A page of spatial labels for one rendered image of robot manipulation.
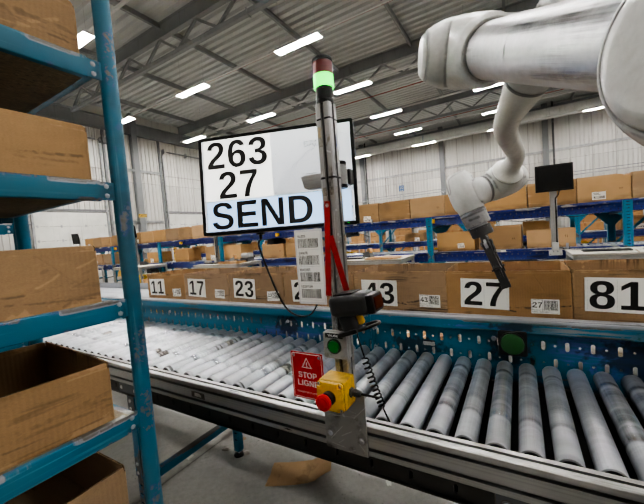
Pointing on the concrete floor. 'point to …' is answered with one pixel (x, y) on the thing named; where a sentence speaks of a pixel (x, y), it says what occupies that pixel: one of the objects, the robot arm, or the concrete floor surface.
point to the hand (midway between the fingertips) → (503, 278)
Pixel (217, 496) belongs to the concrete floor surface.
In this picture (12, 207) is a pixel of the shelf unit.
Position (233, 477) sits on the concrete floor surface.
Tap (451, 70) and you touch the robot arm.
